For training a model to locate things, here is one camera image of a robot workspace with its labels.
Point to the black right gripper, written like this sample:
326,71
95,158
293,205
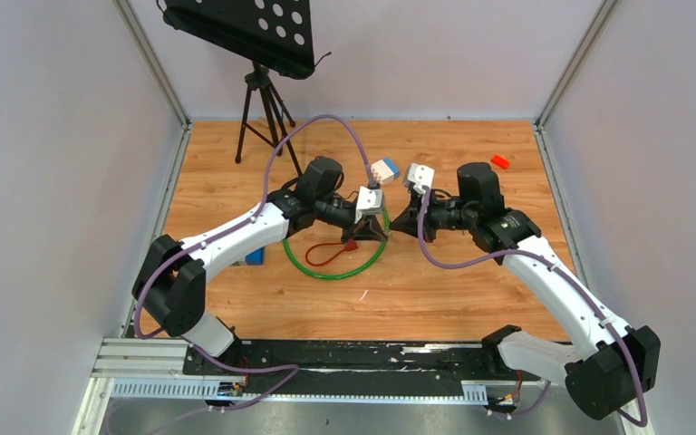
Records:
407,221

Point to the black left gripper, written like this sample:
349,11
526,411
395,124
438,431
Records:
368,228

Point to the green cable lock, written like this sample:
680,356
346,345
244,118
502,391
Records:
311,271

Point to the red cable lock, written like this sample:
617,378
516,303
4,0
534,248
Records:
323,254

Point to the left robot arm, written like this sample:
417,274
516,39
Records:
171,284

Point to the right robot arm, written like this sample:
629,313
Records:
608,366

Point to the white and blue toy brick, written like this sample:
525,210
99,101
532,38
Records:
384,171

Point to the small red brick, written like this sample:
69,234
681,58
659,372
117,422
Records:
500,161

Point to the blue green striped block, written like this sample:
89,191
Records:
255,258

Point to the black tripod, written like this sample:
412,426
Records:
276,115

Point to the black perforated stand tray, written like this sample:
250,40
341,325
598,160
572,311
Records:
275,34

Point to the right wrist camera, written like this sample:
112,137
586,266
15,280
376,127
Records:
418,178

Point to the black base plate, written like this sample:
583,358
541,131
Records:
369,367

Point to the white slotted cable duct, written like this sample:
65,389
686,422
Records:
472,394

